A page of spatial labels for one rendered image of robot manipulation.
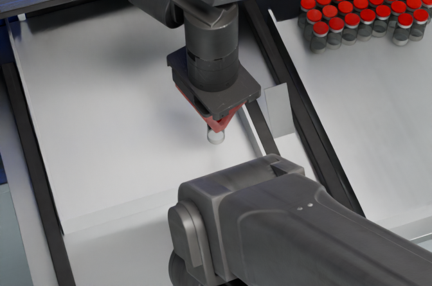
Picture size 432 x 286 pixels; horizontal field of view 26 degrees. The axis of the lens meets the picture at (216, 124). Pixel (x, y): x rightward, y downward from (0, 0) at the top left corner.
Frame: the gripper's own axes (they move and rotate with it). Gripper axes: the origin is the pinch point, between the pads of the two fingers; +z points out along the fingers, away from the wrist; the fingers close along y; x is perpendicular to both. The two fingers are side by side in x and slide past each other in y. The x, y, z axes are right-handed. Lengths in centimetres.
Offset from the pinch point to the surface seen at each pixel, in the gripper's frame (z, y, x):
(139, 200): 4.8, -1.7, 12.1
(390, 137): 7.7, -10.4, -19.9
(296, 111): 5.5, -1.5, -11.5
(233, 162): 7.5, -2.2, -1.1
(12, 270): 64, 33, 25
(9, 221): 46, 31, 22
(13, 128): 6.8, 18.0, 19.4
